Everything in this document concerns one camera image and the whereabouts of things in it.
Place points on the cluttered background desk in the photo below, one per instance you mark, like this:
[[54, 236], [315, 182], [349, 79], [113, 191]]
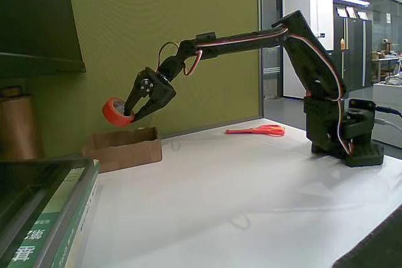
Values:
[[387, 57]]

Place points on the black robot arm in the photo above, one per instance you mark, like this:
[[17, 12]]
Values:
[[307, 54]]

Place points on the brown paper roll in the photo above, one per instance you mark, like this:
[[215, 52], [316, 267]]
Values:
[[19, 126]]

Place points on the green spined book white pages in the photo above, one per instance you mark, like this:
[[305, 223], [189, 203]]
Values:
[[70, 236]]

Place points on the red tape roll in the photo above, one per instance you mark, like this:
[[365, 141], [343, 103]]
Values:
[[111, 112]]

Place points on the orange scissors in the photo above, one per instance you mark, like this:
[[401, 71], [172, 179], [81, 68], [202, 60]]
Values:
[[267, 130]]

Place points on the dark green metal shelf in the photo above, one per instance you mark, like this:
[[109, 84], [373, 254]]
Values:
[[31, 13]]

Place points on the brown cardboard box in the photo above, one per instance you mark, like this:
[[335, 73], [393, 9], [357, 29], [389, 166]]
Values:
[[132, 155]]

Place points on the green book with white characters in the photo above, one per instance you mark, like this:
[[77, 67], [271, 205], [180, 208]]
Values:
[[47, 214]]

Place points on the olive green partition panel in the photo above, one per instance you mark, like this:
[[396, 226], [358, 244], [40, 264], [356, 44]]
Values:
[[125, 4]]

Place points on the glass door with metal frame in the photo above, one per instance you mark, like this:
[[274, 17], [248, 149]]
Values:
[[270, 70]]

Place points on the green books stack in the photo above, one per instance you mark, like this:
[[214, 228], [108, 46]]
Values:
[[19, 180]]

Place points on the small wall switch plate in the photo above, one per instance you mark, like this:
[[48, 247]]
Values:
[[322, 34]]

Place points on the orange bottle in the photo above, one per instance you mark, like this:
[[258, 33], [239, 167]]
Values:
[[342, 44]]

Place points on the white paper notice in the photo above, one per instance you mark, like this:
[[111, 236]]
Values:
[[388, 18]]

